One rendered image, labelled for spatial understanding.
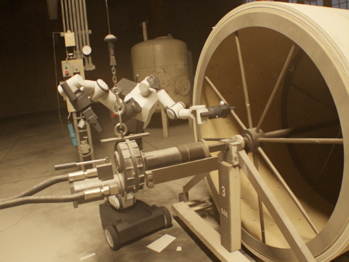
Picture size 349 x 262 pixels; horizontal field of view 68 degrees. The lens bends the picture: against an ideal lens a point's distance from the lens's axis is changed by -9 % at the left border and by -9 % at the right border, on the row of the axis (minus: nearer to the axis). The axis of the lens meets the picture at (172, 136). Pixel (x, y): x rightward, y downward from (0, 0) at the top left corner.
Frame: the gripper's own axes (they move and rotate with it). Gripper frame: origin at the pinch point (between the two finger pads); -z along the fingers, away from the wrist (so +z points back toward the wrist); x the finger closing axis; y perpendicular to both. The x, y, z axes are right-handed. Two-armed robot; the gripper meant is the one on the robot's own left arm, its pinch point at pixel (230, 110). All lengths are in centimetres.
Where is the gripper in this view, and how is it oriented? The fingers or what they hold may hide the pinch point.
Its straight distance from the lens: 202.8
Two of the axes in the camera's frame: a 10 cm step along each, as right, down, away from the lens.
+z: -9.2, 1.6, -3.5
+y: -3.6, -7.0, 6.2
